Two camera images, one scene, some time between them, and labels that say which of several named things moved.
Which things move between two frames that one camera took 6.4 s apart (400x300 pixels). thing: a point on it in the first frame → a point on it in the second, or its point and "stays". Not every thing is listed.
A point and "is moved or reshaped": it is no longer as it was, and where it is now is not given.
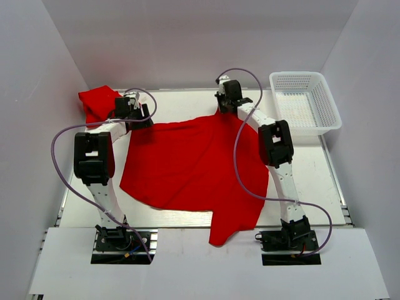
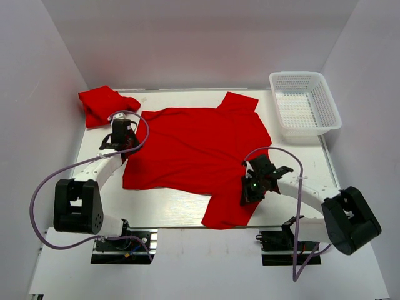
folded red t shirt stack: x=99 y=104 stays
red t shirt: x=189 y=165 is moved or reshaped
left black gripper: x=145 y=109 → x=137 y=142
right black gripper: x=222 y=109 → x=248 y=197
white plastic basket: x=305 y=102 stays
